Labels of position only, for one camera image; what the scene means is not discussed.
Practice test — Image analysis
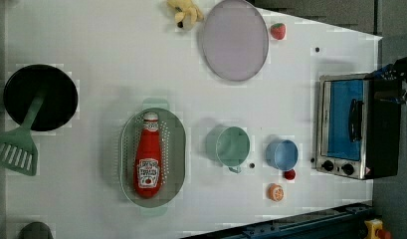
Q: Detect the red toy strawberry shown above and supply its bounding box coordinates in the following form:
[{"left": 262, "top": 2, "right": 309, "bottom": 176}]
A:
[{"left": 270, "top": 23, "right": 287, "bottom": 40}]

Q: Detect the small red toy fruit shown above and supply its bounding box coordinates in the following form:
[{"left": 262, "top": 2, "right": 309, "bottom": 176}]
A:
[{"left": 284, "top": 169, "right": 297, "bottom": 180}]

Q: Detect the grey round object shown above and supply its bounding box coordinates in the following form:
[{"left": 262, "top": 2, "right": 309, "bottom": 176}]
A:
[{"left": 17, "top": 222, "right": 54, "bottom": 239}]

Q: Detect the red ketchup bottle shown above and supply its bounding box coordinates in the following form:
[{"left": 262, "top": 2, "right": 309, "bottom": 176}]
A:
[{"left": 133, "top": 112, "right": 162, "bottom": 198}]

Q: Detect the orange slice toy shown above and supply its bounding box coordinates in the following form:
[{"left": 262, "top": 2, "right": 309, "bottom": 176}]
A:
[{"left": 268, "top": 184, "right": 285, "bottom": 201}]

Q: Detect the silver black toaster oven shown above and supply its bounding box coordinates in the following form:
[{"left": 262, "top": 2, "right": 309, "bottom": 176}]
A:
[{"left": 315, "top": 74, "right": 402, "bottom": 180}]

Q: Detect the lavender round plate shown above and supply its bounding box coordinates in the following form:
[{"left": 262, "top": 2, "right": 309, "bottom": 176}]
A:
[{"left": 201, "top": 0, "right": 269, "bottom": 81}]

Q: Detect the yellow red clamp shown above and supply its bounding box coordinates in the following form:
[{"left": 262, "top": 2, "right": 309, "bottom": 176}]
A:
[{"left": 364, "top": 219, "right": 392, "bottom": 239}]

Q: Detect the blue cup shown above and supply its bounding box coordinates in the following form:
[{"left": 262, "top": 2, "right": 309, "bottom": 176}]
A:
[{"left": 265, "top": 140, "right": 299, "bottom": 171}]

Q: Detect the yellow plush toy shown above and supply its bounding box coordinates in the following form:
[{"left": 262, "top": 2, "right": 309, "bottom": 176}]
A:
[{"left": 167, "top": 0, "right": 204, "bottom": 28}]

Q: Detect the green slotted spatula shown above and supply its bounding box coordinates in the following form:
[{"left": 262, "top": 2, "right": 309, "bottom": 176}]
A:
[{"left": 0, "top": 93, "right": 45, "bottom": 176}]

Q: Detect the green cup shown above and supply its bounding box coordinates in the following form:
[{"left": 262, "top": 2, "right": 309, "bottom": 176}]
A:
[{"left": 205, "top": 125, "right": 250, "bottom": 173}]

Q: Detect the black round pan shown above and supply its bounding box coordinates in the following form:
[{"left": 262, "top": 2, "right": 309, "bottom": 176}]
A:
[{"left": 3, "top": 64, "right": 79, "bottom": 131}]

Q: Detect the green oval strainer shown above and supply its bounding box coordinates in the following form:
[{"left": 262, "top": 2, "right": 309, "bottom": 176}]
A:
[{"left": 119, "top": 99, "right": 186, "bottom": 216}]

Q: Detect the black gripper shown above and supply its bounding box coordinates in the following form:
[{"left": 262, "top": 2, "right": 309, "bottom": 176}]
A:
[{"left": 365, "top": 57, "right": 407, "bottom": 105}]

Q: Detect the blue metal rail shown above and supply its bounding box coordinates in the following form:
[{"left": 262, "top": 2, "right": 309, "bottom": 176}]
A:
[{"left": 182, "top": 203, "right": 375, "bottom": 239}]

